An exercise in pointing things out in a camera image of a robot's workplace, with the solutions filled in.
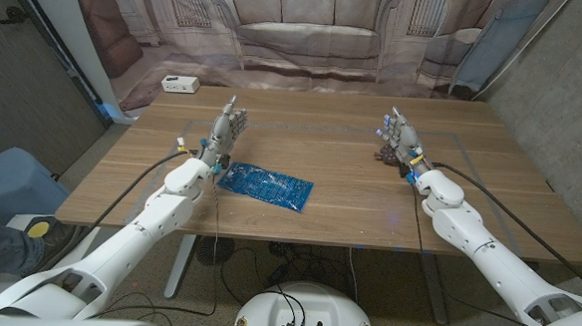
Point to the white table leg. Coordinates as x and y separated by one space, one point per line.
182 264

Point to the grey table leg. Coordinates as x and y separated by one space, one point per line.
434 290

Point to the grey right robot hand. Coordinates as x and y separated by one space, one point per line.
406 139

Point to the black power adapter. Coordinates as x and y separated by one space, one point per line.
278 274

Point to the white power socket box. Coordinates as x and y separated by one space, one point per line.
179 83

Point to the blue plastic bin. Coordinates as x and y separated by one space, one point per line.
10 183

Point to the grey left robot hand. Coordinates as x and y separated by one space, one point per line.
221 132

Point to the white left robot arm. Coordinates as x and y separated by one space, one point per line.
132 239

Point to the white door frame post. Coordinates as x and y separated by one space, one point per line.
73 27

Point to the blue gel pad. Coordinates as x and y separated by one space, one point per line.
270 188

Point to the purple toy grape bunch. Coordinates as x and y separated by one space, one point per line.
387 154

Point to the printed sofa room backdrop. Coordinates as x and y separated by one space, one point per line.
308 34

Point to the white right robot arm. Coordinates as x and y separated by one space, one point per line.
495 263

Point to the round black floor fan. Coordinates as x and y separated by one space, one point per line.
215 251

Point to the yellow black foot pedal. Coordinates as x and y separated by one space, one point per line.
38 229

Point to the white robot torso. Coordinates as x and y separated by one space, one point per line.
308 306

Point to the grey tape outline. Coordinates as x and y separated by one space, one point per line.
323 129

